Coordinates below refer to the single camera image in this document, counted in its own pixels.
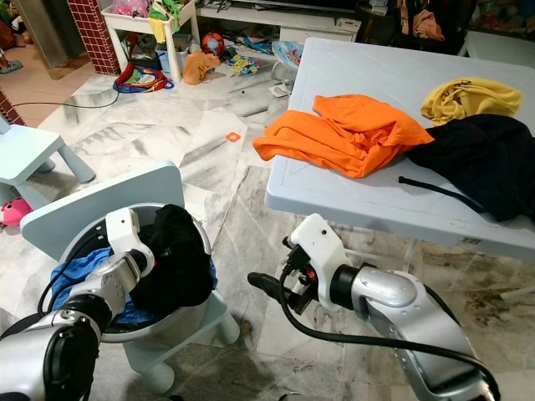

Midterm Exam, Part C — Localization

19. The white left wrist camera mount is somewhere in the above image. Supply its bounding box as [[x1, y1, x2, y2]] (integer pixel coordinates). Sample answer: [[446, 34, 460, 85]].
[[104, 208, 157, 280]]

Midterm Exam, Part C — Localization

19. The orange shirt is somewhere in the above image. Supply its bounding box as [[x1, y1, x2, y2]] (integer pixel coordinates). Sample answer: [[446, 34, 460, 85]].
[[252, 94, 436, 180]]

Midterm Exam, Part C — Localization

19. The white folding table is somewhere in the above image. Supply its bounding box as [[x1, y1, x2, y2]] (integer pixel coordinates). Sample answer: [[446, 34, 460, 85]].
[[265, 37, 535, 261]]

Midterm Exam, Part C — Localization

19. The white kids table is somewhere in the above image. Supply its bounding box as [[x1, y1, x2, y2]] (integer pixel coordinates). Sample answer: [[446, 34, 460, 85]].
[[100, 0, 203, 84]]

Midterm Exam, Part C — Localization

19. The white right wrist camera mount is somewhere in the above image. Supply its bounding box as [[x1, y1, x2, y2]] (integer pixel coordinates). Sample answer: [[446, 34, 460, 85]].
[[288, 212, 354, 313]]

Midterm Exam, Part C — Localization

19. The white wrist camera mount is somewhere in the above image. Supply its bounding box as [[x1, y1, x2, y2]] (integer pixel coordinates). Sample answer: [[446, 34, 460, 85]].
[[104, 208, 157, 280], [288, 212, 354, 313]]

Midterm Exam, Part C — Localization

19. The mustard yellow garment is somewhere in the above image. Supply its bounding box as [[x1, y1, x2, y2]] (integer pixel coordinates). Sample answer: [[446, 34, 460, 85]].
[[420, 76, 524, 129]]

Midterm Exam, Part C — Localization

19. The blue garment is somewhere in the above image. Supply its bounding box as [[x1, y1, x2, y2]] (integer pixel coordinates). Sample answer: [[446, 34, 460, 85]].
[[50, 246, 220, 328]]

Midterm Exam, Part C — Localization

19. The pink plush toy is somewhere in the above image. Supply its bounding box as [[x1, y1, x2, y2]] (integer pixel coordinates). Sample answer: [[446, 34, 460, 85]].
[[0, 197, 36, 227]]

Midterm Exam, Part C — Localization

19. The dark navy garment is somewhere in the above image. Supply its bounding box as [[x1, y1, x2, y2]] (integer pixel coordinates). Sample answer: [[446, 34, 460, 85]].
[[398, 114, 535, 223]]

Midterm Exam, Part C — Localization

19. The orange plush toy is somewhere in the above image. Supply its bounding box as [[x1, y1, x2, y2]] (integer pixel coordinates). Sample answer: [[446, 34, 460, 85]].
[[183, 49, 223, 85]]

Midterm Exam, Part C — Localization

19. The white tv stand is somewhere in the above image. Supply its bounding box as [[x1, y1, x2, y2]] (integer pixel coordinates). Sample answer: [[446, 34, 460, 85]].
[[201, 3, 362, 44]]

